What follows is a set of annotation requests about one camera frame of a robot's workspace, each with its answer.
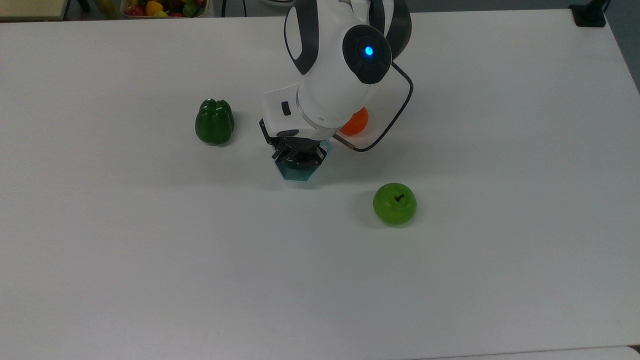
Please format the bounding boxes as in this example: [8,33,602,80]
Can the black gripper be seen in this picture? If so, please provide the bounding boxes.
[258,118,328,168]

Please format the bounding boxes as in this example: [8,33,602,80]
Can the teal faceted mug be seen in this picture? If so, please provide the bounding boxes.
[274,139,334,182]

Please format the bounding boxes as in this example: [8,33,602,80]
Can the orange fruit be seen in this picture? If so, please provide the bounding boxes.
[339,106,370,137]

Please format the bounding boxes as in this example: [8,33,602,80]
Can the green bell pepper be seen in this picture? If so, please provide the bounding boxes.
[194,98,236,147]

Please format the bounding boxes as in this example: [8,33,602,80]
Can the green apple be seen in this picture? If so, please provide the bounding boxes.
[372,182,418,226]

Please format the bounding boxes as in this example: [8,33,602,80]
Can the clear bin of toy fruit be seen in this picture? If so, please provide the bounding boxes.
[120,0,210,20]

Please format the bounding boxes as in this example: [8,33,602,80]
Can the wooden board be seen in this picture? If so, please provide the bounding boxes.
[0,0,70,22]

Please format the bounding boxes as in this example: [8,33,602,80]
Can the black table clamp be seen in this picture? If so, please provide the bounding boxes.
[568,0,612,28]

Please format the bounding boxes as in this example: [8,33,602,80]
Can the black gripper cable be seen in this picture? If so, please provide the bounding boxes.
[333,61,415,153]

